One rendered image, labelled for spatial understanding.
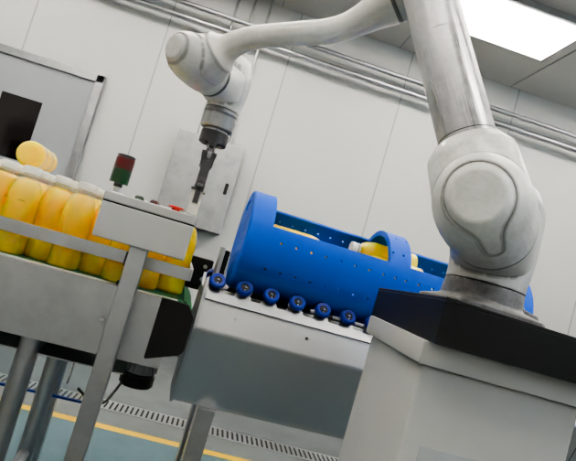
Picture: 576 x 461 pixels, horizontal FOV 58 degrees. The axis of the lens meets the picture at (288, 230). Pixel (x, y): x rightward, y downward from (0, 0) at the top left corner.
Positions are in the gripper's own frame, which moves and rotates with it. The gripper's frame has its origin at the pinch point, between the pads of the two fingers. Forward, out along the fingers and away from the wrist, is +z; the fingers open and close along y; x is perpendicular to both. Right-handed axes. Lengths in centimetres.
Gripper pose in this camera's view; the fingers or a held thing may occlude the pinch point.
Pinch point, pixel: (194, 204)
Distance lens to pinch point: 141.4
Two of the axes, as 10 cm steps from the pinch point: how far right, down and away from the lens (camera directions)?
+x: -9.4, -2.8, -1.9
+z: -2.8, 9.6, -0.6
